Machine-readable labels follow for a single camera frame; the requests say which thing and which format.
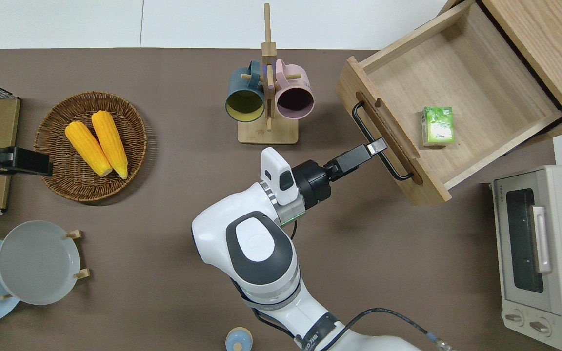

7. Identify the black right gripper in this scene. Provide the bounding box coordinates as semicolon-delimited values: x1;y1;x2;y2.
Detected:
324;137;389;183

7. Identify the black metal drawer handle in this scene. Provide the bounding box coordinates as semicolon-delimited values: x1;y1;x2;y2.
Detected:
352;100;415;181

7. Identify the light wooden drawer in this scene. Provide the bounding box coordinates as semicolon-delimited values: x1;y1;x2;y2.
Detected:
335;0;562;207

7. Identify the brown wicker basket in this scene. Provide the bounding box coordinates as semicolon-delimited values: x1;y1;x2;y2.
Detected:
33;91;148;203

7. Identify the yellow corn cob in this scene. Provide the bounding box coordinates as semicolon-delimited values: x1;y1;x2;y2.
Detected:
91;110;129;180
64;121;114;177

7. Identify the grey plate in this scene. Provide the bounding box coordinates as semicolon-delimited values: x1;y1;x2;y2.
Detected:
0;220;80;306

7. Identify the pink mug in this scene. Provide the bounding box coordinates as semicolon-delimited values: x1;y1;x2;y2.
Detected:
274;58;315;120

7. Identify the wooden mug tree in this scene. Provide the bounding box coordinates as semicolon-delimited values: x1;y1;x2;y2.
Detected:
237;2;303;145

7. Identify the wooden plate rack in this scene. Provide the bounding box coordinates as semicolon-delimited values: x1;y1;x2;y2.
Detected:
0;229;91;301

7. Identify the dark teal mug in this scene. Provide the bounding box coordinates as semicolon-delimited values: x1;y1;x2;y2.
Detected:
225;59;266;123

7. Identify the small blue lidded jar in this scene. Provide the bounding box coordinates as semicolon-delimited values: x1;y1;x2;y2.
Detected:
225;327;253;351

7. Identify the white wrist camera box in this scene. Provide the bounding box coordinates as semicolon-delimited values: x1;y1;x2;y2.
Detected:
260;147;299;207

